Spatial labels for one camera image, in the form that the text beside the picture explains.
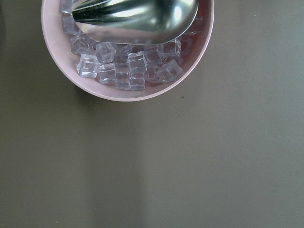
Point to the clear ice cubes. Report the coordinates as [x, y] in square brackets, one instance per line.
[128, 66]

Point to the steel ice scoop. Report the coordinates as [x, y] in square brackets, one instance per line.
[140, 22]

